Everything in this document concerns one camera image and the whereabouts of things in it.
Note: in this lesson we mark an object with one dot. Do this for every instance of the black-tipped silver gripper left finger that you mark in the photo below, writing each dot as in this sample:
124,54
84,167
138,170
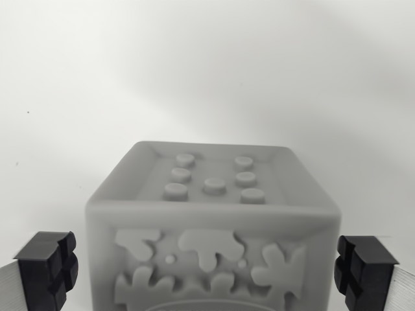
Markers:
39,275

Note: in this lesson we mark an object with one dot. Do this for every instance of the black-tipped silver gripper right finger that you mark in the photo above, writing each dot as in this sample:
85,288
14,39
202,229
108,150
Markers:
373,278

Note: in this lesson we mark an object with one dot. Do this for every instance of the grey embossed rubber cube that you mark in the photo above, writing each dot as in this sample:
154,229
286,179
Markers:
210,220

